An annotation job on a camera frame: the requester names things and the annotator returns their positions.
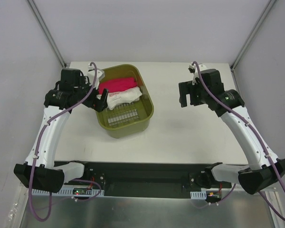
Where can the white cable duct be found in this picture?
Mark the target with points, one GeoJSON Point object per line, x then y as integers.
{"type": "Point", "coordinates": [198, 195]}
{"type": "Point", "coordinates": [81, 192]}

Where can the rolled pink t shirt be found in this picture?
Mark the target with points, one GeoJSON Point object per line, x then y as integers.
{"type": "Point", "coordinates": [117, 85]}

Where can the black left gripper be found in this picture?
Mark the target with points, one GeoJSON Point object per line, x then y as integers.
{"type": "Point", "coordinates": [95, 99]}

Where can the left white cable duct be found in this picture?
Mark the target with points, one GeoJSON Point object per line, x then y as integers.
{"type": "Point", "coordinates": [81, 192]}

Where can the olive green plastic basket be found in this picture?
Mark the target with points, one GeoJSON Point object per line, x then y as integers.
{"type": "Point", "coordinates": [126, 118]}

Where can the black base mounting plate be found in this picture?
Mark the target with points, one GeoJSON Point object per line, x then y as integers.
{"type": "Point", "coordinates": [143, 180]}

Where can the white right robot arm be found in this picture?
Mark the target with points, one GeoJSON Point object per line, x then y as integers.
{"type": "Point", "coordinates": [263, 164]}

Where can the left aluminium frame post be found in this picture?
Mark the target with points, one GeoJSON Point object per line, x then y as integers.
{"type": "Point", "coordinates": [40, 20]}

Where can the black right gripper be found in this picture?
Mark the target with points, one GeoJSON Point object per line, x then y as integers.
{"type": "Point", "coordinates": [187, 92]}

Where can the right white cable duct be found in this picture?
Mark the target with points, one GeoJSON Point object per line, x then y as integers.
{"type": "Point", "coordinates": [198, 195]}

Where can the white t shirt red print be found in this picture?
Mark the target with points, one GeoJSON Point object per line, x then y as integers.
{"type": "Point", "coordinates": [125, 97]}

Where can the aluminium frame post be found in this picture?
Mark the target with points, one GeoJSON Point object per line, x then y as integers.
{"type": "Point", "coordinates": [40, 20]}
{"type": "Point", "coordinates": [253, 33]}

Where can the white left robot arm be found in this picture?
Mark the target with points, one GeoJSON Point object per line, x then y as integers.
{"type": "Point", "coordinates": [74, 88]}

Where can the right aluminium frame post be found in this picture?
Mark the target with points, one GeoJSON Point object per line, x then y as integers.
{"type": "Point", "coordinates": [253, 33]}

